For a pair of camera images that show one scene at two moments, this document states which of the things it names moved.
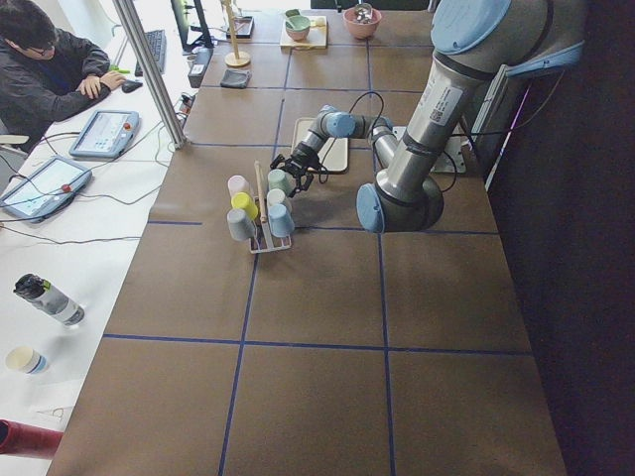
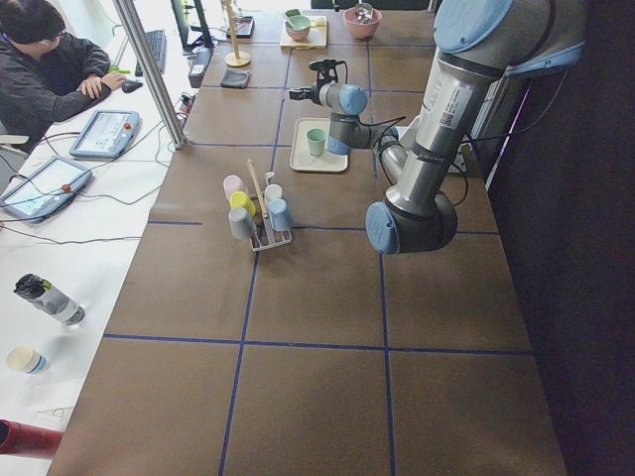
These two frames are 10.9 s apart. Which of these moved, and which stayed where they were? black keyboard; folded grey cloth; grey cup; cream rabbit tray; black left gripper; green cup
Moved: green cup; black left gripper
Stayed: grey cup; folded grey cloth; cream rabbit tray; black keyboard
